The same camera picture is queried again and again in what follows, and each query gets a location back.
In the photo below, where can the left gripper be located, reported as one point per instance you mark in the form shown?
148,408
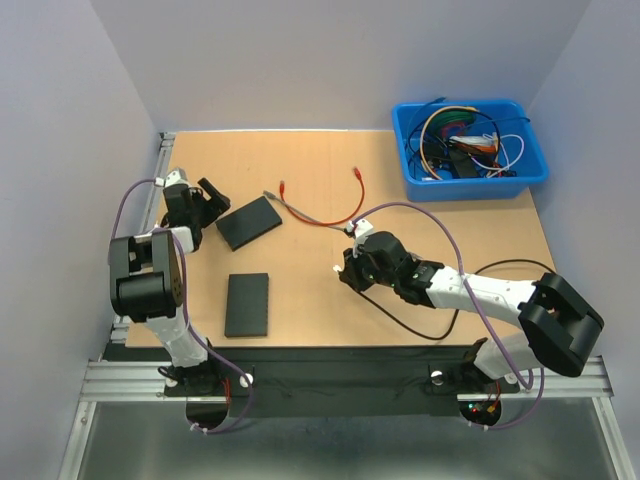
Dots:
218,204

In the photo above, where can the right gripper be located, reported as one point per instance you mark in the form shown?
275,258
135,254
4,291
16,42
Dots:
349,273

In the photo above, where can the black network switch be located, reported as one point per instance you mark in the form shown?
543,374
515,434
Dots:
248,223
247,306

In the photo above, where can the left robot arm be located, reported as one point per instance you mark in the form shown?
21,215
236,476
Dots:
148,271

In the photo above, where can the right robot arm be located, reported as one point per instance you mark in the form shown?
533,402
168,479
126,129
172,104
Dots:
557,327

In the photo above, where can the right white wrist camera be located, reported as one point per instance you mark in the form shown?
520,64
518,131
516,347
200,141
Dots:
358,230

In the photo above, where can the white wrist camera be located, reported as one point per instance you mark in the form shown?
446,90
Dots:
176,176
358,230

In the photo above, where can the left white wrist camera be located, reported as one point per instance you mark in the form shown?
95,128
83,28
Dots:
176,176

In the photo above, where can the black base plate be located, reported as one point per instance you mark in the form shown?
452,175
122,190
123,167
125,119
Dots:
331,382

